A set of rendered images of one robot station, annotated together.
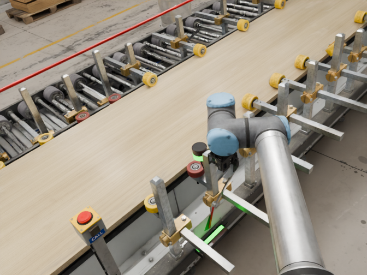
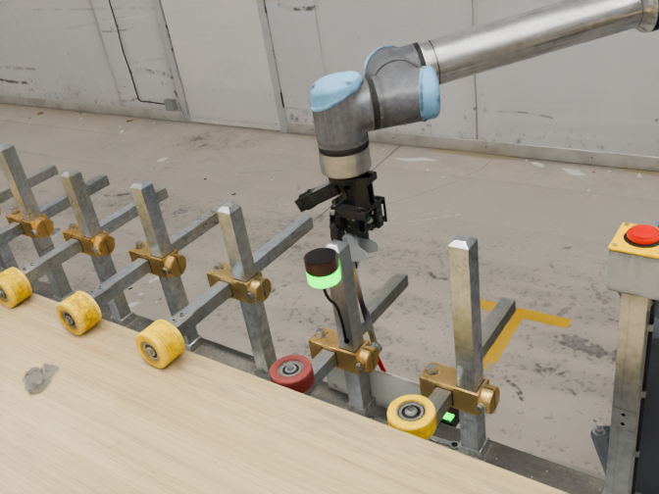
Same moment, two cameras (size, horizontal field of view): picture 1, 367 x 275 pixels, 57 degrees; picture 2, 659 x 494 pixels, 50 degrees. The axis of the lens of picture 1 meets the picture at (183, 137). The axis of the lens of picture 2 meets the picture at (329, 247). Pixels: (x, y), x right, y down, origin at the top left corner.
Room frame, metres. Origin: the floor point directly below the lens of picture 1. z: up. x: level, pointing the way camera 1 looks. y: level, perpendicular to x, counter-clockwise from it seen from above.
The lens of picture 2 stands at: (1.22, 0.97, 1.74)
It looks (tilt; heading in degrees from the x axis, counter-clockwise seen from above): 30 degrees down; 257
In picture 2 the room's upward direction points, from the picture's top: 10 degrees counter-clockwise
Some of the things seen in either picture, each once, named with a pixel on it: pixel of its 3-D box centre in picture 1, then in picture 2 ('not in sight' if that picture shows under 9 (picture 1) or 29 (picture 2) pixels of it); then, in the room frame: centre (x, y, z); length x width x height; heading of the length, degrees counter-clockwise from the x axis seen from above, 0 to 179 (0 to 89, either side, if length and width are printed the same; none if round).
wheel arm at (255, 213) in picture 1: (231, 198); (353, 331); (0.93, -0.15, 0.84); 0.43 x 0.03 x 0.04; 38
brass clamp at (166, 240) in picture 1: (175, 231); (459, 389); (0.82, 0.10, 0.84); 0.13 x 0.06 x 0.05; 128
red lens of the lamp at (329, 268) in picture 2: (199, 149); (321, 262); (0.99, -0.05, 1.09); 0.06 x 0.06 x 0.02
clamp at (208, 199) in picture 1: (216, 192); (343, 352); (0.97, -0.10, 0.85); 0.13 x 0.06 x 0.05; 128
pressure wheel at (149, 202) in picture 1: (155, 208); (413, 433); (0.94, 0.17, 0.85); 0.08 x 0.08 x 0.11
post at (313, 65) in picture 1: (308, 102); (100, 256); (1.41, -0.68, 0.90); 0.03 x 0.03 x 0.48; 38
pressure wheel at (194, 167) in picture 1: (196, 174); (295, 389); (1.09, -0.03, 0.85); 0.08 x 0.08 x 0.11
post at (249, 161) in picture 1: (249, 155); (252, 304); (1.11, -0.28, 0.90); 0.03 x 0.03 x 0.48; 38
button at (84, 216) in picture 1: (84, 217); (642, 236); (0.64, 0.32, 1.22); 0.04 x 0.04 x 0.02
